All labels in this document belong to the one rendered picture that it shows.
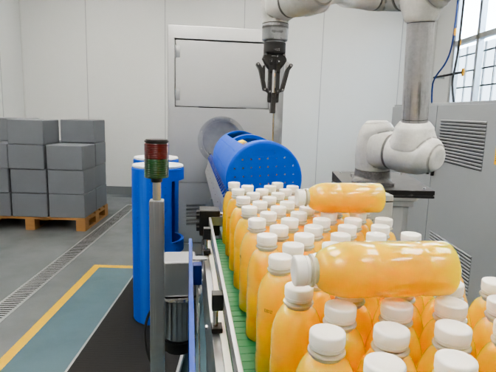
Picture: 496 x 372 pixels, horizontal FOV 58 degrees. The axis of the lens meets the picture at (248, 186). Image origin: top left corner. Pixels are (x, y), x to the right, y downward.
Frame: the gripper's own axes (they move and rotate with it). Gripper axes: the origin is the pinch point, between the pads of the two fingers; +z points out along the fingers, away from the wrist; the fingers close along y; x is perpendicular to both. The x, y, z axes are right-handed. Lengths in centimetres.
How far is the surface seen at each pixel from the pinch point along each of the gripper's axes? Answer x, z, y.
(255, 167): 4.6, 23.3, -4.6
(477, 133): 105, 13, 151
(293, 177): 4.6, 26.8, 9.6
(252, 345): -77, 47, -17
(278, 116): 147, 6, 32
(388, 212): -29, 33, 31
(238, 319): -67, 47, -18
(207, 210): -6.3, 36.8, -22.4
